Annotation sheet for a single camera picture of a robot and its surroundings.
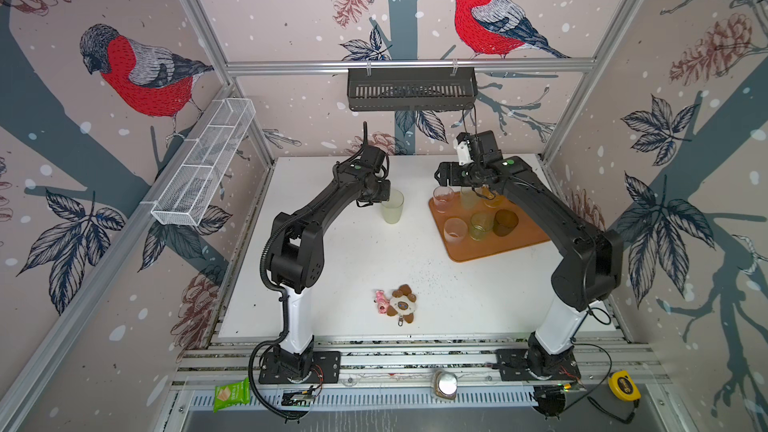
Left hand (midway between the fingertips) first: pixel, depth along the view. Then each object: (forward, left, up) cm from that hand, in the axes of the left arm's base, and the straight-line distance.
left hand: (383, 194), depth 93 cm
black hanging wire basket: (+37, -8, +15) cm, 41 cm away
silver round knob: (-50, -14, -2) cm, 52 cm away
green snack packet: (-51, +36, -12) cm, 64 cm away
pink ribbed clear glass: (+6, -21, -10) cm, 24 cm away
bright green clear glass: (-8, -31, -6) cm, 33 cm away
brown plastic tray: (-10, -27, -8) cm, 30 cm away
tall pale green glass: (+2, -3, -11) cm, 12 cm away
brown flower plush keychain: (-31, -5, -11) cm, 33 cm away
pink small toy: (-30, 0, -11) cm, 32 cm away
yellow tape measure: (-50, -58, -11) cm, 77 cm away
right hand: (0, -19, +8) cm, 20 cm away
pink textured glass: (-9, -23, -8) cm, 26 cm away
